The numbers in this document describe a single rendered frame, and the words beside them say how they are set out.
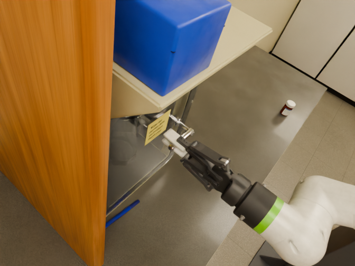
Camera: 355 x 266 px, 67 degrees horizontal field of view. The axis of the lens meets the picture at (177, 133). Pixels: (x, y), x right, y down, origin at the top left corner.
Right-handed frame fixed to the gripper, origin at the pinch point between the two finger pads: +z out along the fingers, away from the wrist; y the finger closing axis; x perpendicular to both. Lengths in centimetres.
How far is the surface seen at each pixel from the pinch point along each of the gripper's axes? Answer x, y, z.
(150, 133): 5.9, 5.0, 4.1
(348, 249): -47, -50, -70
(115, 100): 20.1, 27.8, 0.9
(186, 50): 16.1, 37.5, -5.4
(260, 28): -9.5, 30.9, -4.4
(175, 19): 17.7, 41.0, -4.3
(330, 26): -287, -66, 5
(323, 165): -169, -127, -67
